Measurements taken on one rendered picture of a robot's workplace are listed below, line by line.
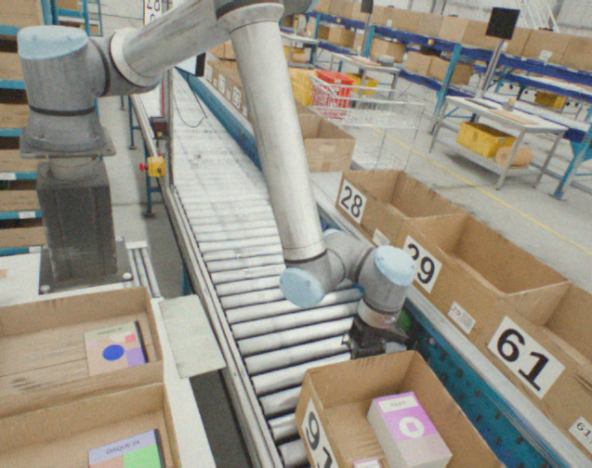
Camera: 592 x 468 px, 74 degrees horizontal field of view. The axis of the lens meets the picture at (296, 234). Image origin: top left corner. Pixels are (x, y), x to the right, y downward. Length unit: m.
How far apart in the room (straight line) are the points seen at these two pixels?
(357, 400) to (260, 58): 0.81
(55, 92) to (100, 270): 0.54
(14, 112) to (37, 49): 0.98
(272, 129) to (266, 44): 0.14
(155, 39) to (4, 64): 1.08
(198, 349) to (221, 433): 0.79
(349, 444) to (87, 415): 0.57
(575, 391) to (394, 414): 0.38
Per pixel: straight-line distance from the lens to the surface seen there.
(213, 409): 1.95
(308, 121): 2.33
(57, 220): 1.29
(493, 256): 1.47
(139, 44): 1.14
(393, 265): 0.83
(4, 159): 2.21
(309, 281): 0.75
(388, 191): 1.78
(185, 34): 1.02
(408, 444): 0.99
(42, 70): 1.17
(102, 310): 1.23
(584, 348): 1.37
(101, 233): 1.32
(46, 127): 1.20
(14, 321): 1.25
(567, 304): 1.36
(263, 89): 0.71
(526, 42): 6.84
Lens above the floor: 1.60
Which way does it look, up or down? 31 degrees down
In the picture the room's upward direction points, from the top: 10 degrees clockwise
